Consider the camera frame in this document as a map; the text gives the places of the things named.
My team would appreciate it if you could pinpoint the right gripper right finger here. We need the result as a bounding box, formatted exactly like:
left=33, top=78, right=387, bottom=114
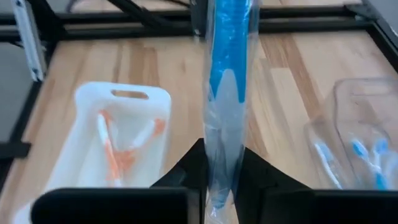
left=234, top=147, right=398, bottom=224

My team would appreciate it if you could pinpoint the silver aluminium bracket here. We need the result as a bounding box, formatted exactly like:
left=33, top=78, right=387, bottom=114
left=11, top=0, right=47, bottom=82

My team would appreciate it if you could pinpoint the blue toothbrush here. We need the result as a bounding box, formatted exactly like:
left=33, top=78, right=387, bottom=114
left=313, top=141, right=343, bottom=190
left=351, top=138, right=389, bottom=190
left=201, top=0, right=261, bottom=224
left=373, top=138, right=398, bottom=187

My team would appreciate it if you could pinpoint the clear plastic bin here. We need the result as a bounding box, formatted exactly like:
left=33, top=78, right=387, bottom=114
left=303, top=77, right=398, bottom=191

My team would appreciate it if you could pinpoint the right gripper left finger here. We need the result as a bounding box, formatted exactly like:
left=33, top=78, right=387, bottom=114
left=30, top=139, right=208, bottom=224

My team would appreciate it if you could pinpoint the white plastic bin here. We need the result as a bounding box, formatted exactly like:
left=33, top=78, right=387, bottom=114
left=12, top=81, right=172, bottom=224

